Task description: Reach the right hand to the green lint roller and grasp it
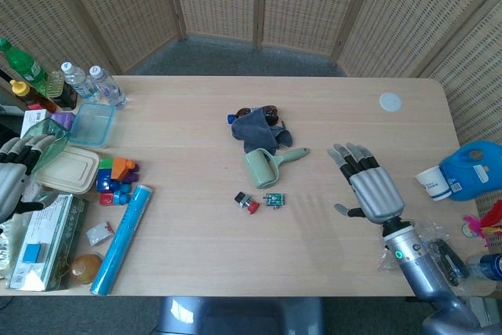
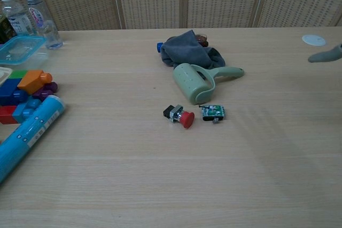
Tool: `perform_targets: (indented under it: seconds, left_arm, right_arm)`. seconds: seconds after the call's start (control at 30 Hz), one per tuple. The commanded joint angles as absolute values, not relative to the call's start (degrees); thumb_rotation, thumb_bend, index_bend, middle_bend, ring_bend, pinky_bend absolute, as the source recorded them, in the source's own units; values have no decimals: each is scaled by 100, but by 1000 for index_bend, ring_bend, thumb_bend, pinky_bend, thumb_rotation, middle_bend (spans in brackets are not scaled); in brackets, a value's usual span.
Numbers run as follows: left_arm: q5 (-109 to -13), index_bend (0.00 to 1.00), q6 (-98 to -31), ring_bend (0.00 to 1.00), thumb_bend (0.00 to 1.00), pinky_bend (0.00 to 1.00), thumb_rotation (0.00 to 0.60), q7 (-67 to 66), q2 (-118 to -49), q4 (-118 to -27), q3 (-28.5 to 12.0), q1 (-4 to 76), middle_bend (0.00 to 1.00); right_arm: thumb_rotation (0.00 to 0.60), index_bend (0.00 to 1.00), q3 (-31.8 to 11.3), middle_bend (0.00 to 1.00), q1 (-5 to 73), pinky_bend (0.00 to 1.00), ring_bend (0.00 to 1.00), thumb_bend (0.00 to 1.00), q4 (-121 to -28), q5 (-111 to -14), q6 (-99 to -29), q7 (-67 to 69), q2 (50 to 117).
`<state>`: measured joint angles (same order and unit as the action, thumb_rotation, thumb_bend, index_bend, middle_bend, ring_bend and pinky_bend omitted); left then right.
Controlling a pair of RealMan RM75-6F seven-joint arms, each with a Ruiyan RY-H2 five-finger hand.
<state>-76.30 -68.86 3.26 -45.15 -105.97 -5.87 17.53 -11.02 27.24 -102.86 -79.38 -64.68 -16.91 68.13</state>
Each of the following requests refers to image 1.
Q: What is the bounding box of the green lint roller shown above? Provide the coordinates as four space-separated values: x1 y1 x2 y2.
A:
245 147 311 190

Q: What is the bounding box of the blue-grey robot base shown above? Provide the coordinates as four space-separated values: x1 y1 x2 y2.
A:
158 296 326 335

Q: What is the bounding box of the green soda bottle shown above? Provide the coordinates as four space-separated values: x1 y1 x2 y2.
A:
0 36 50 91

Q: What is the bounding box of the colourful feather shuttlecock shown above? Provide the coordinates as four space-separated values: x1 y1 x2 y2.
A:
462 199 502 249

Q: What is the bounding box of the dark blue building block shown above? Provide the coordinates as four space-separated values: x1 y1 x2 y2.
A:
96 168 118 194

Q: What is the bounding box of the small green circuit board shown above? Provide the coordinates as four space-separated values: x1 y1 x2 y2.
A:
263 192 287 209

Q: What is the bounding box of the small blue box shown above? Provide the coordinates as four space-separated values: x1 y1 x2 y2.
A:
22 243 45 264

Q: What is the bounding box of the amber jar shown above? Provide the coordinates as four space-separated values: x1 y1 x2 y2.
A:
69 253 104 285

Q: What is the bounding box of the green tea box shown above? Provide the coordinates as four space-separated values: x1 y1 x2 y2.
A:
7 193 88 292

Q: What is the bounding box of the red emergency stop button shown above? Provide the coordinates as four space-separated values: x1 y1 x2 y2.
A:
234 191 260 217

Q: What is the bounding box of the clear plastic bag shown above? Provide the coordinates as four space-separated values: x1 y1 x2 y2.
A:
376 220 478 289

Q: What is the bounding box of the clear blue food container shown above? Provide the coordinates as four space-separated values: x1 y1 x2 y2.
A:
67 102 118 149

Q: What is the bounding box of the black plastic tool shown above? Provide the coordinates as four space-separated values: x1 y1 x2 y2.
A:
435 239 471 287

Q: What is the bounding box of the small clear packet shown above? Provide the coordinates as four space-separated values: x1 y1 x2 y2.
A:
85 221 115 248

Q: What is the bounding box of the blue drink can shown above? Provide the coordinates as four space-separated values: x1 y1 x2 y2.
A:
466 252 502 283

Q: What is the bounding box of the blue paper roll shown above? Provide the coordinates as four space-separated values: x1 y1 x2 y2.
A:
89 184 155 297

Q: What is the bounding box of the light blue building block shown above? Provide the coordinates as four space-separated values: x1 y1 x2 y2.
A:
113 180 136 206

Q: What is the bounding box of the dark oil bottle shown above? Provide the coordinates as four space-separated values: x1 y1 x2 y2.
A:
45 71 78 111

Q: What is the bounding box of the purple box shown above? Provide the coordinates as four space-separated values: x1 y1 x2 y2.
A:
49 111 75 132

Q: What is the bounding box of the white table cable grommet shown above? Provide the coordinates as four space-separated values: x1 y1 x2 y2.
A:
378 92 402 113

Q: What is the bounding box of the yellow-capped sauce bottle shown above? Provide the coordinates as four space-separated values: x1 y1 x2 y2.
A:
9 78 58 113

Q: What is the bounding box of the clear water bottle white cap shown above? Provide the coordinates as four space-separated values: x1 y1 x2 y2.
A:
60 61 99 100
89 65 127 109

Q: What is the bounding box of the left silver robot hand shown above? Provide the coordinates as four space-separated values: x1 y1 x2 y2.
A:
0 134 56 226

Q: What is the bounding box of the orange building block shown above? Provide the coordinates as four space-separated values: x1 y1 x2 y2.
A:
111 157 137 180

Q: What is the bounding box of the purple building block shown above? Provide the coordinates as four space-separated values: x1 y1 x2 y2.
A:
125 162 141 185

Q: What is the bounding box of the blue detergent jug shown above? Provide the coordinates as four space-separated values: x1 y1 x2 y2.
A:
438 140 502 201

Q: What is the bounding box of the white cardboard box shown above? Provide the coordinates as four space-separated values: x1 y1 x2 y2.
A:
19 109 52 140

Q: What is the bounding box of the beige lunch box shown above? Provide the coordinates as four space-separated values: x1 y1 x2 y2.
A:
35 145 101 195

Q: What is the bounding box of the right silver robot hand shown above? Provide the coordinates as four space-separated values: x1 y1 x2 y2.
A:
327 142 406 225

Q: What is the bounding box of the white paper cup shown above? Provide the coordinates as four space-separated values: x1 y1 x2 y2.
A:
415 166 454 202

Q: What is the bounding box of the grey cloth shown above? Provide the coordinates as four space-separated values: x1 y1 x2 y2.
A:
230 109 294 155

